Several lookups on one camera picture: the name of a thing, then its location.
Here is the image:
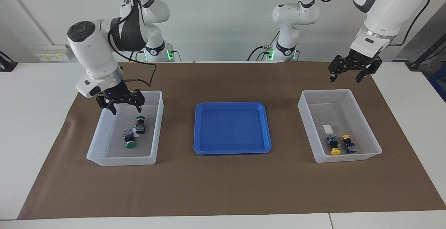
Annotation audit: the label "green push button switch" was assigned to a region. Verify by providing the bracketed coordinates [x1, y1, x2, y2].
[123, 129, 137, 149]
[135, 116, 147, 135]

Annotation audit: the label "black metal pole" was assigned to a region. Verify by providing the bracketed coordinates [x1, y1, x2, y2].
[409, 36, 446, 70]

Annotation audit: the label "yellow push button switch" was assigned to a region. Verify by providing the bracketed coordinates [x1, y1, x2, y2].
[326, 135, 341, 156]
[341, 134, 358, 154]

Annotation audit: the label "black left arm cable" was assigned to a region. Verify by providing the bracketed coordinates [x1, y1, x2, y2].
[314, 0, 431, 46]

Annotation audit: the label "translucent white plastic box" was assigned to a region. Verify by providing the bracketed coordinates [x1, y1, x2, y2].
[86, 90, 164, 167]
[297, 89, 383, 163]

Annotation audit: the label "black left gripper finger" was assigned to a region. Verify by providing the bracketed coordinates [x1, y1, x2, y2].
[355, 59, 383, 83]
[329, 55, 351, 82]

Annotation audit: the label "blue plastic tray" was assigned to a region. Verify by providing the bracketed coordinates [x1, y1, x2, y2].
[193, 101, 272, 155]

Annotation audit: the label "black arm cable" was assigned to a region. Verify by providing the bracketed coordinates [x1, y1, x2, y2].
[105, 0, 156, 87]
[314, 0, 431, 46]

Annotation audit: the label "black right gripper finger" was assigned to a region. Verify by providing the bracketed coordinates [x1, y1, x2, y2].
[129, 89, 145, 113]
[97, 97, 117, 115]

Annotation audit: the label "dark grey partition panel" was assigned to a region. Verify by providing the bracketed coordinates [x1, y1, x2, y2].
[397, 2, 446, 62]

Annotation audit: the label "white wall outlet box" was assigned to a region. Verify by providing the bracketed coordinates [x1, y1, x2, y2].
[35, 44, 74, 62]

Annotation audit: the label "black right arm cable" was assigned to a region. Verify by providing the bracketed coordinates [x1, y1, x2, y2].
[105, 0, 156, 87]

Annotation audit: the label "black desktop device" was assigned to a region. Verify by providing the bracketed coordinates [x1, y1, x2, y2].
[0, 51, 18, 72]

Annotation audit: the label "blue crate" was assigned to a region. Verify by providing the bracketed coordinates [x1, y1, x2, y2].
[429, 65, 446, 102]

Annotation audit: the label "brown table mat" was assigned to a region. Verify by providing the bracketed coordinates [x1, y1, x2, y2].
[17, 62, 446, 220]

